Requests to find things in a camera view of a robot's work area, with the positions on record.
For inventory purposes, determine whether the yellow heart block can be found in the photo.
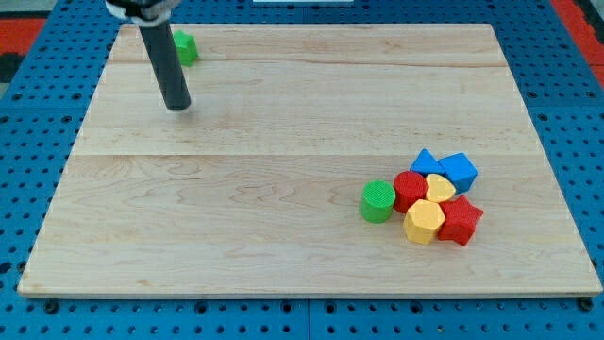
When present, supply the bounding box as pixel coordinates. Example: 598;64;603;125
426;174;457;203

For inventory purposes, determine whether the red cylinder block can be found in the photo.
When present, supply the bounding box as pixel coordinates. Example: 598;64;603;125
393;171;428;213

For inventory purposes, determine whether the yellow hexagon block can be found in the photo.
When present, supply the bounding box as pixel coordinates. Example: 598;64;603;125
403;199;445;245

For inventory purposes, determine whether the green star block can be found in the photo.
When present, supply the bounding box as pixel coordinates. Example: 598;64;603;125
174;30;198;67

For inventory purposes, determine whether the red star block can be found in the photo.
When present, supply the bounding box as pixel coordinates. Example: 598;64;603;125
438;195;484;247

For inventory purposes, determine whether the blue cube block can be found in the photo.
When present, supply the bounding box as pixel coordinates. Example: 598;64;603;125
438;153;478;194

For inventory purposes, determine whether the light wooden board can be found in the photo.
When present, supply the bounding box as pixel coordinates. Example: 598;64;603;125
18;24;602;299

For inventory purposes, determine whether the green cylinder block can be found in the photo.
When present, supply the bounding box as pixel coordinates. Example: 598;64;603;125
360;180;396;224

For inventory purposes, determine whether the blue triangle block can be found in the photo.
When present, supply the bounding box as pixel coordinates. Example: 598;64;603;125
410;148;445;177

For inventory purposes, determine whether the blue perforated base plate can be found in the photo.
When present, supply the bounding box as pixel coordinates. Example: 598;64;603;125
1;0;603;339

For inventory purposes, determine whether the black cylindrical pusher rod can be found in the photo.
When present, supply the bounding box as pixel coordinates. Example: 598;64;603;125
140;20;192;111

